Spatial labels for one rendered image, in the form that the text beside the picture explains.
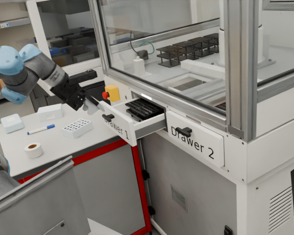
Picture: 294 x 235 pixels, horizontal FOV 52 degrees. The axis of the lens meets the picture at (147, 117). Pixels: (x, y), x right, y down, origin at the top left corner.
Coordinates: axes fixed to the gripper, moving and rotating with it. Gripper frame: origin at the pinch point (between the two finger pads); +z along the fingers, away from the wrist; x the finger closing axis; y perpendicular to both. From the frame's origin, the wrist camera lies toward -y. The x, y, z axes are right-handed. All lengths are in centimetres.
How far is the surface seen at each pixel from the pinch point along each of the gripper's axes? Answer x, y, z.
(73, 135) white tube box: -21.1, 18.0, 9.2
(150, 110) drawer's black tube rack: 6.2, -11.6, 15.7
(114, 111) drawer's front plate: 1.8, -1.8, 5.0
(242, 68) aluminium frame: 54, -28, -4
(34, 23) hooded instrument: -80, -15, -24
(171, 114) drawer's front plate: 20.6, -13.4, 13.7
